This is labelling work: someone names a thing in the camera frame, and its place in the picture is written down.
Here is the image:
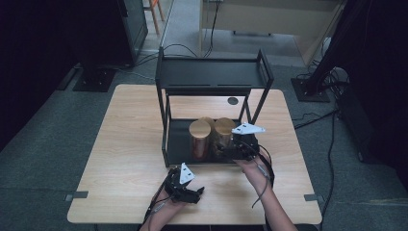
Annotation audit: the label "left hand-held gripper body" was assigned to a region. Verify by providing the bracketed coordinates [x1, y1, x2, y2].
[165, 162, 201, 204]

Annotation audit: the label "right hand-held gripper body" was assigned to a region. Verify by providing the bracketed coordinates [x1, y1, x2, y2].
[224, 122, 267, 161]

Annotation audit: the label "glass jar yellow contents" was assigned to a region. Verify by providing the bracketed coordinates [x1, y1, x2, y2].
[212, 116, 238, 158]

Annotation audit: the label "glass jar red contents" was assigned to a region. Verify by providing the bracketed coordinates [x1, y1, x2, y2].
[188, 119, 212, 162]

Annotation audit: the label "black metal two-tier rack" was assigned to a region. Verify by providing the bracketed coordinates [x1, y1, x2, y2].
[155, 47, 275, 168]

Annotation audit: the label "person's left hand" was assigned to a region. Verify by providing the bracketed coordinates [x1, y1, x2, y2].
[156, 188, 188, 218]

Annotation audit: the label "person's right hand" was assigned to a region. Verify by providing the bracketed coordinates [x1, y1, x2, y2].
[235, 153, 274, 194]

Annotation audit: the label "black square stand base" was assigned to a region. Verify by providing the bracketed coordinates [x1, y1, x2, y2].
[291, 77, 331, 104]
[72, 65, 117, 93]

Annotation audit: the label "beige desk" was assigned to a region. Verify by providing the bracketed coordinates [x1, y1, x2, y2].
[198, 0, 349, 66]

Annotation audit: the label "black slanted stand pole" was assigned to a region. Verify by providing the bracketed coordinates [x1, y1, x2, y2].
[306, 0, 365, 94]

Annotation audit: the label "black equipment box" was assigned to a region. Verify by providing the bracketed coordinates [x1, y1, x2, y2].
[336, 86, 408, 171]

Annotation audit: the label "wooden stool leg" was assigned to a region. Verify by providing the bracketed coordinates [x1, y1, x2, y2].
[143, 0, 166, 36]

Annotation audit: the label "black cabinet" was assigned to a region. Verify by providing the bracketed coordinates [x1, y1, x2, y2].
[115, 0, 149, 67]

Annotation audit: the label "dark curtain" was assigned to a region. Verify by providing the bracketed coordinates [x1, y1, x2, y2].
[0, 0, 85, 152]

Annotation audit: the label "left hand-held gripper cable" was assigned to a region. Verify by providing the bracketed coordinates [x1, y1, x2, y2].
[142, 185, 174, 231]

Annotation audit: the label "hand-held gripper cable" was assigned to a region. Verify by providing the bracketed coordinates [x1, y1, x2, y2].
[240, 142, 276, 210]
[142, 185, 174, 231]

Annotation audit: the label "right hand-held gripper cable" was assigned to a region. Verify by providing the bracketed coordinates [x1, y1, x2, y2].
[240, 142, 276, 210]

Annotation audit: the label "long black floor cable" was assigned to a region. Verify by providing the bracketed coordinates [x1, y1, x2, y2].
[318, 112, 339, 231]

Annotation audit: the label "grey table edge bracket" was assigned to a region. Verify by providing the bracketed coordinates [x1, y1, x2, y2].
[64, 191, 89, 202]

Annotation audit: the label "black cable bundle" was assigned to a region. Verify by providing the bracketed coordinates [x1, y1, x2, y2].
[296, 65, 351, 101]

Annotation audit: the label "black hanging cable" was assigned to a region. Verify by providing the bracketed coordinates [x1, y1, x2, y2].
[203, 0, 222, 59]

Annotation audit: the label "black floor cable loop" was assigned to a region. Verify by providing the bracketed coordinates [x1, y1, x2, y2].
[134, 42, 199, 67]

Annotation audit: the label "white floor cable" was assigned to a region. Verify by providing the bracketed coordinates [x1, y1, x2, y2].
[115, 66, 156, 82]

